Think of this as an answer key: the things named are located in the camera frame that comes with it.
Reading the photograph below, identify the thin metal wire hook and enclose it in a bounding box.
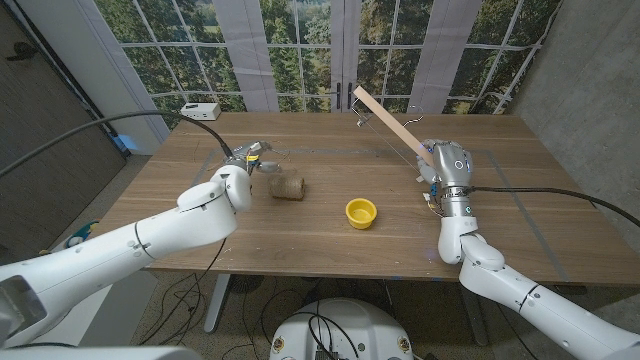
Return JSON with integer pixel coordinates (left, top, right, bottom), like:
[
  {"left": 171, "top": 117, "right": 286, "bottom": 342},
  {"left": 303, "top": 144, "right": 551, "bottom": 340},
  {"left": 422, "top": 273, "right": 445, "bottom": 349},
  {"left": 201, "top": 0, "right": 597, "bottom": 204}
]
[{"left": 351, "top": 97, "right": 425, "bottom": 177}]

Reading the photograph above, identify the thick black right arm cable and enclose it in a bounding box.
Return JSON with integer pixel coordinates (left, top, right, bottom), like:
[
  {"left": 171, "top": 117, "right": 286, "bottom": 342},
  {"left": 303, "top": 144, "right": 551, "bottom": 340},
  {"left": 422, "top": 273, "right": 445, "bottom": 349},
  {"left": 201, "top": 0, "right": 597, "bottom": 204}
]
[{"left": 467, "top": 185, "right": 640, "bottom": 229}]

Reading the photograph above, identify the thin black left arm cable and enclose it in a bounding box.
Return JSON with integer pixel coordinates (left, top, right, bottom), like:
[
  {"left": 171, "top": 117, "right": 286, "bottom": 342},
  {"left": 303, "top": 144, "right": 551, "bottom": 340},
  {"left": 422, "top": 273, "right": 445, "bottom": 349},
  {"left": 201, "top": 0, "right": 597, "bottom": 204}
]
[{"left": 137, "top": 237, "right": 229, "bottom": 346}]

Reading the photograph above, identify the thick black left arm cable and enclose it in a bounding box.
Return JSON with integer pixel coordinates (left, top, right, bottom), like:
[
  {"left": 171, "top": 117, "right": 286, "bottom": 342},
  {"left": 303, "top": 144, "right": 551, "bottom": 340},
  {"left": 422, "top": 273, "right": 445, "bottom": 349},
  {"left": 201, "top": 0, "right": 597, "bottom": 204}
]
[{"left": 0, "top": 110, "right": 235, "bottom": 179}]

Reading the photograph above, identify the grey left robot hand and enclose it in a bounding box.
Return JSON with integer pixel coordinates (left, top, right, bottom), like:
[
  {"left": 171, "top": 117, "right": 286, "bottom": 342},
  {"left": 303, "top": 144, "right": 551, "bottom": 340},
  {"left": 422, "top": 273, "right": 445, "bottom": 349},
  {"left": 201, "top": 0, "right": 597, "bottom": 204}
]
[{"left": 227, "top": 140, "right": 284, "bottom": 175}]

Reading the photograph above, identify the white power strip box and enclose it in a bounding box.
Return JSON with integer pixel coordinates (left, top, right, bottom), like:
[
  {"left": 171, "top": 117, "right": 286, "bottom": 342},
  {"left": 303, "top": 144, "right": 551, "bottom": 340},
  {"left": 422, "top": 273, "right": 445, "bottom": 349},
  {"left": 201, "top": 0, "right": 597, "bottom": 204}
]
[{"left": 180, "top": 102, "right": 222, "bottom": 122}]

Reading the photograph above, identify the printed forest window backdrop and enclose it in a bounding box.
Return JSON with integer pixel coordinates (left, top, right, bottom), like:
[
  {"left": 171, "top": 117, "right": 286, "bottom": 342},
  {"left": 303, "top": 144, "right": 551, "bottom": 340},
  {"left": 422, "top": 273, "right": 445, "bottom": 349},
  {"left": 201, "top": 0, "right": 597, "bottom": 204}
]
[{"left": 94, "top": 0, "right": 561, "bottom": 129}]

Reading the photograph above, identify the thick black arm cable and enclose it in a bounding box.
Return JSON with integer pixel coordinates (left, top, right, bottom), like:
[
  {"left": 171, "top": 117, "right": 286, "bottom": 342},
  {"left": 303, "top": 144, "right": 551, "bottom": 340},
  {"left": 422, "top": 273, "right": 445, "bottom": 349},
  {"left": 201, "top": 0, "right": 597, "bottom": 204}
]
[
  {"left": 467, "top": 185, "right": 640, "bottom": 229},
  {"left": 0, "top": 110, "right": 235, "bottom": 179}
]

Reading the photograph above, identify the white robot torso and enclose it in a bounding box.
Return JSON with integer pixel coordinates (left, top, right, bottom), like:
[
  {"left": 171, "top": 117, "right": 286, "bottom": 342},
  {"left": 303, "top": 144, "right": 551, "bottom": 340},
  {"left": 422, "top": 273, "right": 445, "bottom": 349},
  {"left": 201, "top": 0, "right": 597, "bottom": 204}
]
[{"left": 268, "top": 297, "right": 415, "bottom": 360}]

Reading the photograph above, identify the black torso cable loop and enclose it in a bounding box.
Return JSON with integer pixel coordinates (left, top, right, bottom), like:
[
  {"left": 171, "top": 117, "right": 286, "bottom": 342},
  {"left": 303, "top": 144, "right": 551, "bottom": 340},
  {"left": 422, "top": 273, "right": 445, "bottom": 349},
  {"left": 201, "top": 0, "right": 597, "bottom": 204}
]
[{"left": 307, "top": 312, "right": 361, "bottom": 360}]

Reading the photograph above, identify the long wooden stick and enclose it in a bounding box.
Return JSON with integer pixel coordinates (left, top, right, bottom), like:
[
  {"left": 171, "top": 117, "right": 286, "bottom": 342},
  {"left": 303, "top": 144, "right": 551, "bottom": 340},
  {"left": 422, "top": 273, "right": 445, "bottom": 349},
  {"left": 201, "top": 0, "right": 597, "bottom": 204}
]
[{"left": 352, "top": 84, "right": 436, "bottom": 169}]

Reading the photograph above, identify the brown jute twine spool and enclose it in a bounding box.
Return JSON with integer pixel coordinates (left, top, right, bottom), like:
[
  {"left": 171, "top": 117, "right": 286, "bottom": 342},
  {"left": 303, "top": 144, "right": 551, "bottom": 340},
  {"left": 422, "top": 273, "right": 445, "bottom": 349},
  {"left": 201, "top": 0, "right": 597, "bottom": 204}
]
[{"left": 267, "top": 173, "right": 307, "bottom": 202}]

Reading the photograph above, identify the white table leg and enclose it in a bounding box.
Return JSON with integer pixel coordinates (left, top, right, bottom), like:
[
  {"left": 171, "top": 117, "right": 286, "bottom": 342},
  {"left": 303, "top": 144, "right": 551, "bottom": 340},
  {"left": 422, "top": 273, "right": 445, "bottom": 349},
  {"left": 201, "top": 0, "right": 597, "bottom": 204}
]
[{"left": 203, "top": 273, "right": 232, "bottom": 335}]

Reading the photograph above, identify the grey table leg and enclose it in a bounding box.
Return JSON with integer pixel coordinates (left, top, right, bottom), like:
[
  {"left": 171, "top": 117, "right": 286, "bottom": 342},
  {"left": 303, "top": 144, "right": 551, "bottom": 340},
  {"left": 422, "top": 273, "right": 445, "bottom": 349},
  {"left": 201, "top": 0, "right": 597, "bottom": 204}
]
[{"left": 462, "top": 294, "right": 490, "bottom": 347}]

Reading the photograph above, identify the blue and white slipper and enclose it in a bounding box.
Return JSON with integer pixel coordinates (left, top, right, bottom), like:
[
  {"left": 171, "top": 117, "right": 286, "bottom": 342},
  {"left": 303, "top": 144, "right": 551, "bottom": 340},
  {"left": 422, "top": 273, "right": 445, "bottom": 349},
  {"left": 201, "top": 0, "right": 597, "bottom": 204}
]
[{"left": 64, "top": 221, "right": 100, "bottom": 249}]

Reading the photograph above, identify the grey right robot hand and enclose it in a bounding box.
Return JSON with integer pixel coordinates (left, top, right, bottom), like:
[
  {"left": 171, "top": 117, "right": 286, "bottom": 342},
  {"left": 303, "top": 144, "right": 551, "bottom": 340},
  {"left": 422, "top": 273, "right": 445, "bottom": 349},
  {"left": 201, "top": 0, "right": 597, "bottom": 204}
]
[{"left": 415, "top": 139, "right": 475, "bottom": 199}]

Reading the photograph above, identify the small yellow cup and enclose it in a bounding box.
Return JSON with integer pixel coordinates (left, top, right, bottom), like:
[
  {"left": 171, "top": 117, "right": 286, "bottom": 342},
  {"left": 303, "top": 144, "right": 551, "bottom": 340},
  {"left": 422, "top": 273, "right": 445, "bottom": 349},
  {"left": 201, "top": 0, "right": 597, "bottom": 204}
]
[{"left": 345, "top": 197, "right": 379, "bottom": 231}]

